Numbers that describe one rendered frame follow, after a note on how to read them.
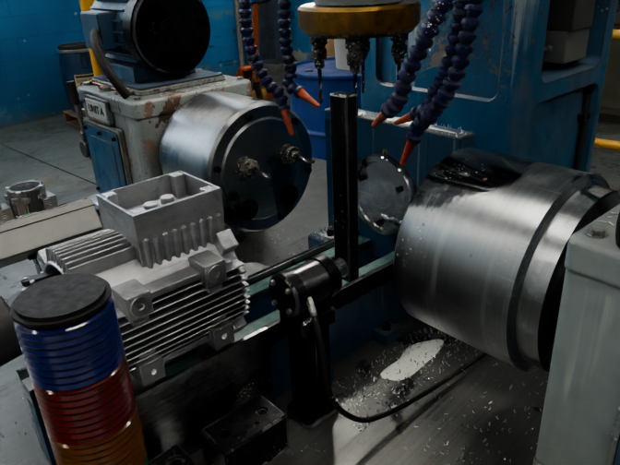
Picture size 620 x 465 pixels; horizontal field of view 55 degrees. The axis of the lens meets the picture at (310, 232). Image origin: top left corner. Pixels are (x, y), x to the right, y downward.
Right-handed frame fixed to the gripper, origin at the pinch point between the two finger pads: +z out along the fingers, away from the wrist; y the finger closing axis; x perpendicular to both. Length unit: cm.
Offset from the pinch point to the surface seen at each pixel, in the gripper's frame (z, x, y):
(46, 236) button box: -6.1, 1.0, 19.0
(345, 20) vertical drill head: 35.1, -20.3, -4.8
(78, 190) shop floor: 86, 121, 331
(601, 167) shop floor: 352, 158, 93
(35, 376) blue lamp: -19.7, -13.3, -30.7
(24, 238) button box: -8.8, 0.0, 19.4
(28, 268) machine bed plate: -3, 27, 65
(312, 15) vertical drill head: 33.7, -21.1, 0.3
